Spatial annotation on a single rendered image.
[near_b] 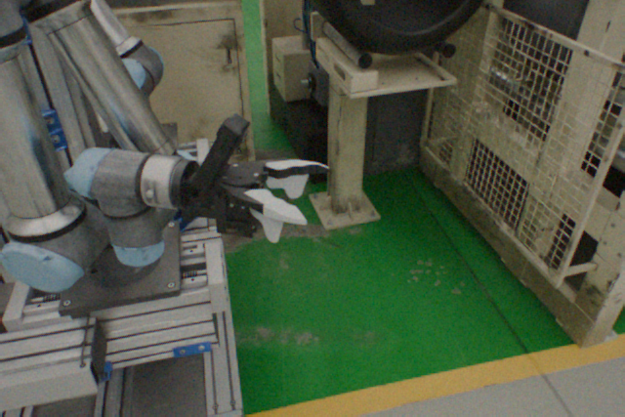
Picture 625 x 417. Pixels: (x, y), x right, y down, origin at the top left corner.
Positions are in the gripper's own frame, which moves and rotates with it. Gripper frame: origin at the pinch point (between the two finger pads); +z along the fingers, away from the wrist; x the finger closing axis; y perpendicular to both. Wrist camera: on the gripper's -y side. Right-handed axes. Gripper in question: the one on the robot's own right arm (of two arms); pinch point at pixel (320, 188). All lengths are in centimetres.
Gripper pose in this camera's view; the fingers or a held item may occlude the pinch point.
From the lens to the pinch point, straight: 65.3
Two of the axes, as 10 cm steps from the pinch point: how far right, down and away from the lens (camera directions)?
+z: 9.8, 1.3, -1.7
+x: -2.1, 4.5, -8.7
